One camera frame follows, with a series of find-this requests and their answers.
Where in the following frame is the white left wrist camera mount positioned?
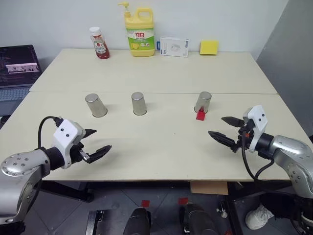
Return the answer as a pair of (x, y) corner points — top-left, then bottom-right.
(52, 118), (87, 170)

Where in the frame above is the yellow sponge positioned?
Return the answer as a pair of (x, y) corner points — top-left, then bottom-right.
(199, 40), (219, 56)

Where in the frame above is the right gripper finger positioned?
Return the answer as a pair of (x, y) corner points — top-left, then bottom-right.
(221, 116), (246, 128)
(207, 131), (239, 149)

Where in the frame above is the brown cardboard piece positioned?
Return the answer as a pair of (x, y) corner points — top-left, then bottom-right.
(190, 181), (229, 196)

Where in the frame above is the white product box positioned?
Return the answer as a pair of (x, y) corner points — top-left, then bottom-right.
(159, 36), (190, 58)

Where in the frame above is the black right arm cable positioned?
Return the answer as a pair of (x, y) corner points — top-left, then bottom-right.
(240, 133), (277, 182)

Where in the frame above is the grey open laptop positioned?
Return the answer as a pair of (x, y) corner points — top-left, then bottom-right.
(0, 44), (43, 104)

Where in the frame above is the white caster wheel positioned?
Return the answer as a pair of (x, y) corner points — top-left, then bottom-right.
(216, 201), (228, 219)

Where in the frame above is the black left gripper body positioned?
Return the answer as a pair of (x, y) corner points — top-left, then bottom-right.
(68, 141), (90, 165)

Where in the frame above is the yellow dish soap pump bottle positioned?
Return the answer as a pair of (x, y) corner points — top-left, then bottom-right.
(117, 1), (156, 57)

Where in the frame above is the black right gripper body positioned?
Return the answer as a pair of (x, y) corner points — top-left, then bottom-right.
(230, 119), (255, 154)

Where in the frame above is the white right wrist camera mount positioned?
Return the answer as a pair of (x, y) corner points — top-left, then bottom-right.
(242, 105), (268, 154)

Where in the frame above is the red block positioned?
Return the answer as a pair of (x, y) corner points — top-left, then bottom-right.
(195, 106), (207, 121)

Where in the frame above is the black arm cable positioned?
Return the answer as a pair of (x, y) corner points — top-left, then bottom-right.
(240, 133), (277, 182)
(37, 116), (62, 150)

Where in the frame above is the dark rounded shape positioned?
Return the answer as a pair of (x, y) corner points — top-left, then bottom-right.
(121, 206), (152, 235)
(179, 202), (220, 235)

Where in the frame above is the inverted steel cup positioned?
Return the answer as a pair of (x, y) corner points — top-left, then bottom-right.
(131, 92), (148, 116)
(85, 93), (109, 118)
(193, 91), (212, 114)

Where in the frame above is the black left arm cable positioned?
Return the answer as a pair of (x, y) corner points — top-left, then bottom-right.
(37, 116), (62, 150)

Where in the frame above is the red ketchup squeeze bottle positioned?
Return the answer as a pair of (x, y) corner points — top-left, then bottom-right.
(89, 26), (111, 60)

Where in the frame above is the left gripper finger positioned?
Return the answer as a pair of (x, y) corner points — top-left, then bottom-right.
(79, 128), (98, 142)
(86, 144), (113, 165)

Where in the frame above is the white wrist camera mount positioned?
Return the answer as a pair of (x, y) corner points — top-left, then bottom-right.
(52, 118), (87, 170)
(242, 105), (268, 154)

